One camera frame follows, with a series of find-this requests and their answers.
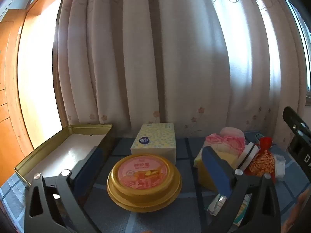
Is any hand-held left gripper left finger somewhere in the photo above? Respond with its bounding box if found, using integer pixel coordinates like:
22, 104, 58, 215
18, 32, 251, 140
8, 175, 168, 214
24, 146, 110, 233

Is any gold round container pink lid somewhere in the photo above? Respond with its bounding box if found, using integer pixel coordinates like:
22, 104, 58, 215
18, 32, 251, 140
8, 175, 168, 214
106, 153, 183, 212

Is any pale floral curtain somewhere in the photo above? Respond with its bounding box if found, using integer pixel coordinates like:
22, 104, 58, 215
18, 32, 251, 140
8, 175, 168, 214
57, 0, 309, 139

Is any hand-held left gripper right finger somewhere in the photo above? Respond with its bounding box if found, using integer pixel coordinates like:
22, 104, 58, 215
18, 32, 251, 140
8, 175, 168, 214
202, 146, 283, 233

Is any clear plastic packet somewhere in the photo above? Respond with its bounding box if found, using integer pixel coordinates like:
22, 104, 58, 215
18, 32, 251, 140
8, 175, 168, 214
273, 153, 287, 181

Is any window frame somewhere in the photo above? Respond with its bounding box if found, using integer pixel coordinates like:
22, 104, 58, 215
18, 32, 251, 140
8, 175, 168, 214
284, 0, 311, 107

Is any gold metal tin box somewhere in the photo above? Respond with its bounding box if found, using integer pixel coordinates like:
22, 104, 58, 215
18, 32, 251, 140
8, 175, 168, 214
15, 124, 116, 192

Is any pink fluffy cloth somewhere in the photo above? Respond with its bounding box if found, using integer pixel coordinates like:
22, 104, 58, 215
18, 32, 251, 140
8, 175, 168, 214
220, 126, 245, 142

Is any wooden door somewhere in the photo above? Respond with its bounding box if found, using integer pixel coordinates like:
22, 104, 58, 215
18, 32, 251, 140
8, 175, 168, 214
0, 9, 32, 185

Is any yellow dotted tissue box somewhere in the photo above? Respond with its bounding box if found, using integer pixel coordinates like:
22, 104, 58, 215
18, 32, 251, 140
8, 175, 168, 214
130, 123, 177, 165

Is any red gold drawstring pouch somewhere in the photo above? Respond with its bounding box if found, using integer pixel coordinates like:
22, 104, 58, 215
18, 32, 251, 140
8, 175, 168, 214
244, 137, 276, 183

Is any teal white packet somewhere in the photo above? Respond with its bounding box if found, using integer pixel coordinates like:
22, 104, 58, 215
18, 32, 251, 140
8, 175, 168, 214
233, 194, 252, 226

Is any yellow sponge block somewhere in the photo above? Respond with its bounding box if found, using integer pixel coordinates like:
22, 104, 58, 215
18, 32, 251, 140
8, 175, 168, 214
194, 147, 241, 192

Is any blue plaid blanket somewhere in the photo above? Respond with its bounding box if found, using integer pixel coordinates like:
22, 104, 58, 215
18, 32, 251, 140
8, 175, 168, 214
0, 131, 311, 233

